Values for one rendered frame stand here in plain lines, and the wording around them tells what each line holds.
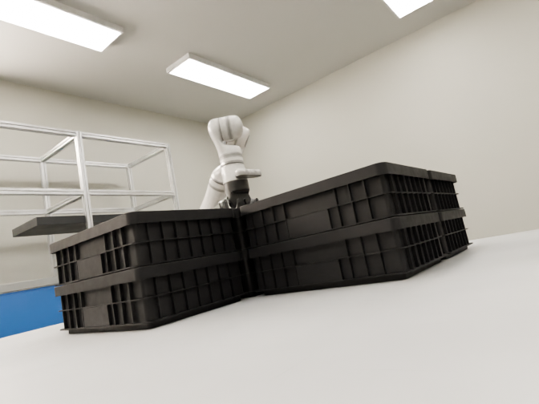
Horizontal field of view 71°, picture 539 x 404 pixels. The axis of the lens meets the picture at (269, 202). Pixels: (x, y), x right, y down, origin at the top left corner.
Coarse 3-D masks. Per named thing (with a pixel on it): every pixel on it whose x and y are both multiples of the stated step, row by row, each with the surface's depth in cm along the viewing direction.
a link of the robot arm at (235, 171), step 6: (222, 168) 112; (228, 168) 110; (234, 168) 110; (240, 168) 106; (222, 174) 112; (228, 174) 110; (234, 174) 110; (240, 174) 106; (246, 174) 107; (252, 174) 108; (258, 174) 110; (222, 180) 112; (228, 180) 110
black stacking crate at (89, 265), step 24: (96, 240) 85; (120, 240) 79; (144, 240) 76; (168, 240) 81; (192, 240) 86; (216, 240) 91; (72, 264) 92; (96, 264) 84; (120, 264) 79; (144, 264) 74
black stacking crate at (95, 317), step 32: (224, 256) 91; (64, 288) 92; (96, 288) 83; (128, 288) 76; (160, 288) 77; (192, 288) 83; (224, 288) 90; (64, 320) 94; (96, 320) 84; (128, 320) 77; (160, 320) 74
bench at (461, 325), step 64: (512, 256) 76; (192, 320) 74; (256, 320) 59; (320, 320) 49; (384, 320) 42; (448, 320) 37; (512, 320) 33; (0, 384) 48; (64, 384) 41; (128, 384) 36; (192, 384) 32; (256, 384) 29; (320, 384) 26; (384, 384) 24; (448, 384) 22; (512, 384) 21
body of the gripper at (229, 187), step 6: (234, 180) 110; (240, 180) 110; (246, 180) 112; (228, 186) 110; (234, 186) 109; (240, 186) 110; (246, 186) 111; (228, 192) 110; (234, 192) 110; (240, 192) 112; (246, 192) 114; (228, 198) 110; (234, 198) 110; (234, 204) 110
